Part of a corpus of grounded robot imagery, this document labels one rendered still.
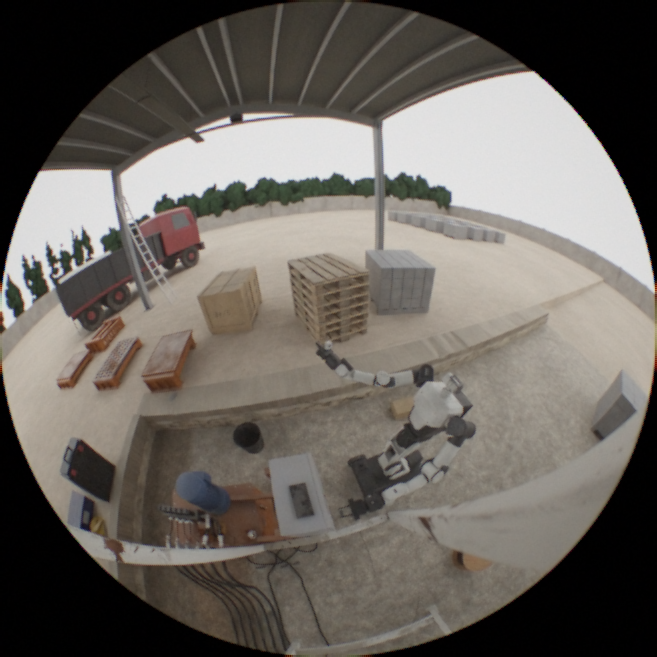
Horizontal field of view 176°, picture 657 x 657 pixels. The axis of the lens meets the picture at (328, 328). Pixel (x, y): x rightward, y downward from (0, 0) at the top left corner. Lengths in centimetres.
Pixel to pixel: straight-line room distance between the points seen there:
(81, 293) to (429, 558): 952
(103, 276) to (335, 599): 913
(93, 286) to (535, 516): 867
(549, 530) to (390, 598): 230
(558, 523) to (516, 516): 4
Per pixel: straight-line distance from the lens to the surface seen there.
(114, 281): 875
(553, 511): 15
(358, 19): 375
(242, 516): 182
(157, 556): 96
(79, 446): 293
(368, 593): 239
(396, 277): 356
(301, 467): 110
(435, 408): 119
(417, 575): 244
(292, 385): 262
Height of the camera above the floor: 228
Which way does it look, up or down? 34 degrees down
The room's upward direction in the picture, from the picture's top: 4 degrees counter-clockwise
